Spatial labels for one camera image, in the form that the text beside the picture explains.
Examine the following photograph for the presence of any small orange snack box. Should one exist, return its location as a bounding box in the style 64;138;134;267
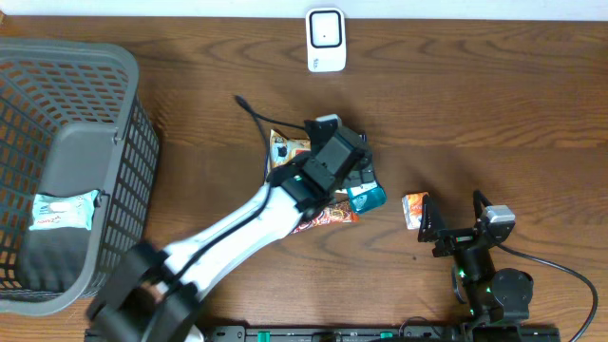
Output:
402;192;428;230

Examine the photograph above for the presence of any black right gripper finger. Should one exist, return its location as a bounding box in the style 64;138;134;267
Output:
418;195;447;240
472;190;492;222

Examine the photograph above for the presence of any teal mouthwash bottle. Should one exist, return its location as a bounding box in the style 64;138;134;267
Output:
347;182;387;215

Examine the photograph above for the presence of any white barcode scanner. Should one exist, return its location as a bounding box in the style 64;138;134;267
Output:
305;8;347;73

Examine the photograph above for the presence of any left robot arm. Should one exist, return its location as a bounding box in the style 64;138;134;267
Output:
86;119;372;341

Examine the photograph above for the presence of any grey plastic shopping basket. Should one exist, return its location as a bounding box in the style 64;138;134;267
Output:
1;38;160;316

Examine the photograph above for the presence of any red chocolate bar wrapper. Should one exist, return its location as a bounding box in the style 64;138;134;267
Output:
291;200;359;235

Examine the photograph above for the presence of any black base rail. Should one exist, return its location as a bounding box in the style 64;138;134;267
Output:
201;316;561;342

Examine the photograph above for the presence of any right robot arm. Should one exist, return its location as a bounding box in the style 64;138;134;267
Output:
418;190;533;325

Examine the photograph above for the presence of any light green tissue pack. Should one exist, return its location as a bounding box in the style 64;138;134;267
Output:
28;190;99;231

